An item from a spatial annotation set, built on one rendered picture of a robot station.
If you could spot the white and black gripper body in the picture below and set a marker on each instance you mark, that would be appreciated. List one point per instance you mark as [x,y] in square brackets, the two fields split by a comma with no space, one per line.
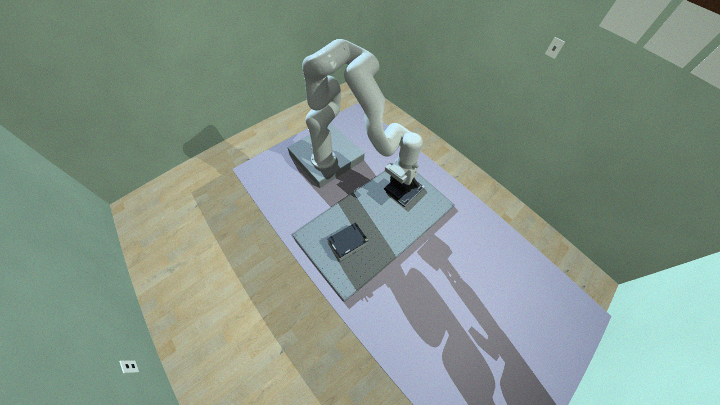
[411,173]

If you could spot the black well plate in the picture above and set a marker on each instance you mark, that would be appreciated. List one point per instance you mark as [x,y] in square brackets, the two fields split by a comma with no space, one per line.
[396,189]

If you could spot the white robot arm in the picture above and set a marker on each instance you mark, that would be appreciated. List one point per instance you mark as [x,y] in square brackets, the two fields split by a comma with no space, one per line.
[324,95]

